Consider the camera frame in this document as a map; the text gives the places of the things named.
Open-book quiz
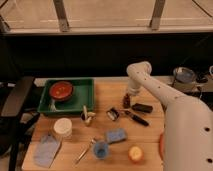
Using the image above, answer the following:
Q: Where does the white paper cup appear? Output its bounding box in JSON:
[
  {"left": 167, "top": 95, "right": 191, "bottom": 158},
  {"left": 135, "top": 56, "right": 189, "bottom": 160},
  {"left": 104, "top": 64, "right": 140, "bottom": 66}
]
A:
[{"left": 53, "top": 118, "right": 72, "bottom": 138}]

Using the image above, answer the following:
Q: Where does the small black silver can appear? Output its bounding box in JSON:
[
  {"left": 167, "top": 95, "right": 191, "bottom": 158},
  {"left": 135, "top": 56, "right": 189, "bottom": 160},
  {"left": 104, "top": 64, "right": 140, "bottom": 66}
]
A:
[{"left": 106, "top": 107, "right": 120, "bottom": 121}]

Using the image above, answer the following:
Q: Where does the small cup with sticks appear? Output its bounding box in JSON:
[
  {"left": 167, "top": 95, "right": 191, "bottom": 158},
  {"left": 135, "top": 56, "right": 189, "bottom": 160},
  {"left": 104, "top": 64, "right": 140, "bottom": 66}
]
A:
[{"left": 81, "top": 106, "right": 96, "bottom": 126}]

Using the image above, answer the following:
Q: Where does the black rectangular block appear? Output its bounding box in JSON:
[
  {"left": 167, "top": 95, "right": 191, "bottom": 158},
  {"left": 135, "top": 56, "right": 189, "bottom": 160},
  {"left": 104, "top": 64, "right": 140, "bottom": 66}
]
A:
[{"left": 131, "top": 103, "right": 153, "bottom": 113}]

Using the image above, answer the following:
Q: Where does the metal pot with lid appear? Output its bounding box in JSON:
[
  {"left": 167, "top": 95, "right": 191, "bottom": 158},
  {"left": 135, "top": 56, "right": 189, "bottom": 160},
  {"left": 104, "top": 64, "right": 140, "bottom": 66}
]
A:
[{"left": 172, "top": 67, "right": 197, "bottom": 92}]

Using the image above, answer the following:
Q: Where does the blue plastic cup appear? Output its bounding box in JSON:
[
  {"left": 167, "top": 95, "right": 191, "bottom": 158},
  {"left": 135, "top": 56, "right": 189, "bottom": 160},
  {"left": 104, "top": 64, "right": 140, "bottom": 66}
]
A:
[{"left": 93, "top": 141, "right": 109, "bottom": 159}]

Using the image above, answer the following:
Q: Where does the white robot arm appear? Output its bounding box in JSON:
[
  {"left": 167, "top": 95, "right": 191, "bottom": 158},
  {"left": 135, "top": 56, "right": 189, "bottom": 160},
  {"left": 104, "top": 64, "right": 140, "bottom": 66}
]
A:
[{"left": 126, "top": 61, "right": 213, "bottom": 171}]

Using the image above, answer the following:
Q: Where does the black office chair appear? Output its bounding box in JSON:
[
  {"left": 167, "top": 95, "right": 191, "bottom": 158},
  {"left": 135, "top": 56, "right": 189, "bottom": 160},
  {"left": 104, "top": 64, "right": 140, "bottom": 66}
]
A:
[{"left": 0, "top": 76, "right": 40, "bottom": 171}]

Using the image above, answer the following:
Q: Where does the red bowl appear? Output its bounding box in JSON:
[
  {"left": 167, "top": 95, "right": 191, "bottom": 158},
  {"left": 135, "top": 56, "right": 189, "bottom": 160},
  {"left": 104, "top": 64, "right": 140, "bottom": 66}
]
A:
[{"left": 49, "top": 81, "right": 74, "bottom": 101}]

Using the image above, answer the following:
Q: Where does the yellow red apple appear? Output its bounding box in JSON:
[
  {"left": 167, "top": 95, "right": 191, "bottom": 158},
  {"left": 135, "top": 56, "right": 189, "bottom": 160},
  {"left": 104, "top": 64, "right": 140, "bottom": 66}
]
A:
[{"left": 128, "top": 146, "right": 143, "bottom": 163}]

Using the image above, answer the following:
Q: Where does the blue folded cloth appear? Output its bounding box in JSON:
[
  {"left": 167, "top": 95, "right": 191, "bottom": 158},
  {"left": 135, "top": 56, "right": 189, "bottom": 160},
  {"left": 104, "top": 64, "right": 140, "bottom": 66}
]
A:
[{"left": 33, "top": 134, "right": 61, "bottom": 168}]

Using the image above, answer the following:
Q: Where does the green plastic tray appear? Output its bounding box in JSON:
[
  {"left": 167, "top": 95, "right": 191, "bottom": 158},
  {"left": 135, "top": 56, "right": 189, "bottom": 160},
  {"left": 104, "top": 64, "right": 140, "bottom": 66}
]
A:
[{"left": 38, "top": 78, "right": 94, "bottom": 115}]

